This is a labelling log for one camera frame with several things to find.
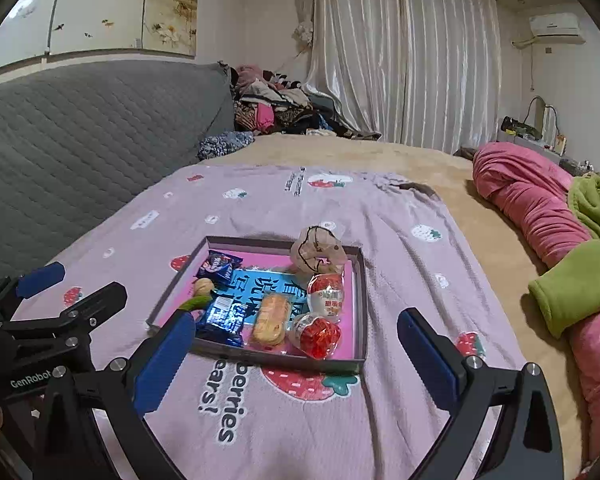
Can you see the clear red toy egg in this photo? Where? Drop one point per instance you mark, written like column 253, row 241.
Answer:
column 320, row 337

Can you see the white arched stand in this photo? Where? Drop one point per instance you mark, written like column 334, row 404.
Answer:
column 527, row 115

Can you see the blue snack packet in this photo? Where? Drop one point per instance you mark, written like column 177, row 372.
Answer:
column 225, row 320

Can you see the pile of clothes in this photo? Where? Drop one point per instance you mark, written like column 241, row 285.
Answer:
column 280, row 105

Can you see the white curtain panel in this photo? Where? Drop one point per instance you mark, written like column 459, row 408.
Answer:
column 450, row 60
column 355, row 50

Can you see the shallow grey cardboard box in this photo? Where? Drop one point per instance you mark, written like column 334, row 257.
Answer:
column 280, row 360

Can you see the white curtain tieback ornament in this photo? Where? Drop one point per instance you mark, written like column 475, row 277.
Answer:
column 303, row 32

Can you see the pink strawberry printed blanket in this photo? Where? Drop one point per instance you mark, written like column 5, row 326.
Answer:
column 405, row 260

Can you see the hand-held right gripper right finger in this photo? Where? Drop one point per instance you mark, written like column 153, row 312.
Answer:
column 430, row 360

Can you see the pink quilt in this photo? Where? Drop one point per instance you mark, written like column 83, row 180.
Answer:
column 520, row 195

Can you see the white air conditioner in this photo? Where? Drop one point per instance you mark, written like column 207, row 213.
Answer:
column 557, row 27

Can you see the grey quilted headboard cover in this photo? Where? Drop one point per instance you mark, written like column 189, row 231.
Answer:
column 80, row 160

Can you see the green fleece blanket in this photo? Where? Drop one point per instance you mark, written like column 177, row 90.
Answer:
column 570, row 290

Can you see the clear biscuit packet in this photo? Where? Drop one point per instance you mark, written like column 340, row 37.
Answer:
column 271, row 322

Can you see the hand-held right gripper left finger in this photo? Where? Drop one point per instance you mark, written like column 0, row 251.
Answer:
column 162, row 367

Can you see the grey side desk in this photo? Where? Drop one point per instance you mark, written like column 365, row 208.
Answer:
column 535, row 147

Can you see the dark green bag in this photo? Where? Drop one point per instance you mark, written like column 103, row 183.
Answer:
column 515, row 126

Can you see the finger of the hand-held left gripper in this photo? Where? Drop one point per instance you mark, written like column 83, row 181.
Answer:
column 40, row 277
column 97, row 305

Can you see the walnut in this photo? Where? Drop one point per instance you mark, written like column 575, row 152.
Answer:
column 203, row 286

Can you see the purple cookie packet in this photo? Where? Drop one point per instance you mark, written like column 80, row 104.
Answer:
column 217, row 265

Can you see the beige mesh scrunchie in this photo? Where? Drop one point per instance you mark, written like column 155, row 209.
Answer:
column 315, row 255

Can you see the beige bedsheet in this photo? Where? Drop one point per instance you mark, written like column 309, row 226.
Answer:
column 480, row 220

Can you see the floral wall mural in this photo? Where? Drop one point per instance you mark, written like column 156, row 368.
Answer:
column 105, row 10

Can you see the blue patterned cloth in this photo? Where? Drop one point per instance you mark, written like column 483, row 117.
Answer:
column 225, row 145

